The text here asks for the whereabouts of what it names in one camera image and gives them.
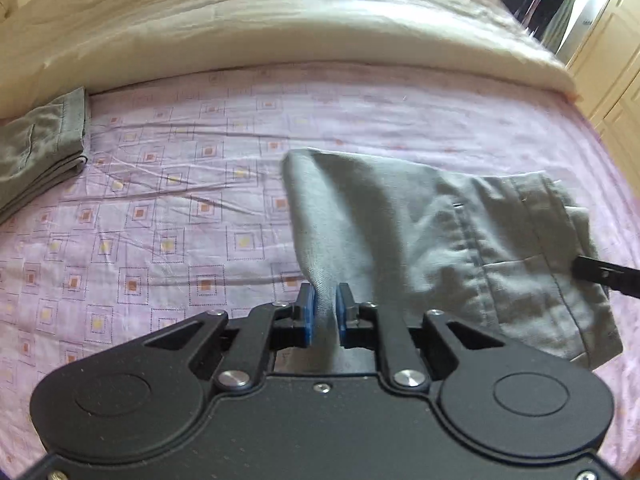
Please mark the pink patterned bed sheet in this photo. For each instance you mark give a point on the pink patterned bed sheet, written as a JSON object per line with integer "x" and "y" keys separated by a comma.
{"x": 175, "y": 160}

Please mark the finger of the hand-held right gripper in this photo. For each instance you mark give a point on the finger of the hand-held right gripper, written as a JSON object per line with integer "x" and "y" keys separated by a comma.
{"x": 605, "y": 275}

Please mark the cream duvet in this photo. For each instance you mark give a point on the cream duvet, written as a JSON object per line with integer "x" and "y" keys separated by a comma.
{"x": 250, "y": 15}

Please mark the folded dark grey pants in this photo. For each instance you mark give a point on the folded dark grey pants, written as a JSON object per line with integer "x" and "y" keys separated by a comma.
{"x": 35, "y": 145}

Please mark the cream wardrobe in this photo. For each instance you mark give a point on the cream wardrobe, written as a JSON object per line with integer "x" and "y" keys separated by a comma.
{"x": 615, "y": 60}

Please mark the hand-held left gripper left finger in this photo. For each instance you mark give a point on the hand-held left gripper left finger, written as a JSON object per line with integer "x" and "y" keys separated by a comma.
{"x": 309, "y": 320}

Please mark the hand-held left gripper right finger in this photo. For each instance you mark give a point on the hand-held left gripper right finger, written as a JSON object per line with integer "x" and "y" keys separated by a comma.
{"x": 342, "y": 320}

